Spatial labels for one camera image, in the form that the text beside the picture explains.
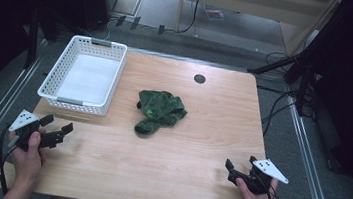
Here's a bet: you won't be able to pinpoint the black round table grommet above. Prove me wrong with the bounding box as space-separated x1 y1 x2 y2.
192 73 207 86

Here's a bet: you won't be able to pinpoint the white plastic basket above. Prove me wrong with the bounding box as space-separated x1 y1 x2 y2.
35 30 130 119

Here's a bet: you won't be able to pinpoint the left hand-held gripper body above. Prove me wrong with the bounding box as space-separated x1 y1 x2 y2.
6 108 60 156

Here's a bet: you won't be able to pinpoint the black upright stand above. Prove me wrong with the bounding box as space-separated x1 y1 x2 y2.
22 1 45 71

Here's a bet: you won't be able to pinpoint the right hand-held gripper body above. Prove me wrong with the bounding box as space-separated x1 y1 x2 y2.
233 156 292 199

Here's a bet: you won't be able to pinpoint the person's left hand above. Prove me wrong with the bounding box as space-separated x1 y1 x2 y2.
2 122 52 196

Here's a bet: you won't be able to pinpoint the red printed paper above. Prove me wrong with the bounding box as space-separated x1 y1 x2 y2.
203 5 227 23

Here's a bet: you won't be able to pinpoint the dark green cloth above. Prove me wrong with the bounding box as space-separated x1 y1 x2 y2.
132 87 190 141

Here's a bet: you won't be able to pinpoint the black tripod stand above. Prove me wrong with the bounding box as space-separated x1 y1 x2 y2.
242 0 353 122

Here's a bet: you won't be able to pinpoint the black floor cables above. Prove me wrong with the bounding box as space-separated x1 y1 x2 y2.
250 49 308 141

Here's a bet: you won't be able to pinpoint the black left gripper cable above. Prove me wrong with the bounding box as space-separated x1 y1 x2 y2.
0 122 21 197

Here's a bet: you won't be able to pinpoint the light wooden shelf unit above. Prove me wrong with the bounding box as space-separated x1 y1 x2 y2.
172 0 340 61

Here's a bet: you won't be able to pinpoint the black hanging cable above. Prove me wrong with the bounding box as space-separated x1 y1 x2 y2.
175 0 204 37

